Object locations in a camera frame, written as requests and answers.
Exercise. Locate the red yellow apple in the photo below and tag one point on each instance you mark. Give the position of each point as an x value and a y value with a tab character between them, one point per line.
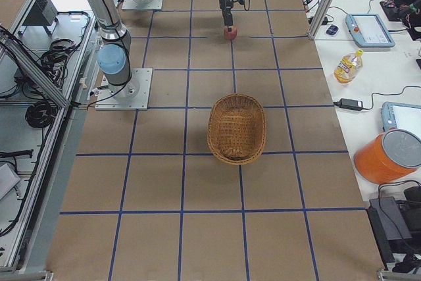
230	32

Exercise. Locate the wicker basket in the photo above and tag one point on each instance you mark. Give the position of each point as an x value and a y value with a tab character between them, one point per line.
237	129

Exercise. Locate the small blue device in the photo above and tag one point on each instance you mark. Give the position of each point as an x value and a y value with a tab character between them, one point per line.
332	30

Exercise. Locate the yellow oil bottle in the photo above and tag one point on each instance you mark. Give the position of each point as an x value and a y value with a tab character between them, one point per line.
348	67

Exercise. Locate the blue teach pendant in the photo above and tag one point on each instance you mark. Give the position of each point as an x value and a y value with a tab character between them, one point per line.
401	116
368	31

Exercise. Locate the black power adapter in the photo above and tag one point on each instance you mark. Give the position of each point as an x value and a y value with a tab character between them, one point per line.
350	104

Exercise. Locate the orange bucket with lid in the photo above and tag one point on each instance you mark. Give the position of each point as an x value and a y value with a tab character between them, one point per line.
390	156

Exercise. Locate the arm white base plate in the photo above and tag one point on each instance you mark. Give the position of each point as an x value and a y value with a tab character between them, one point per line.
142	5
134	96

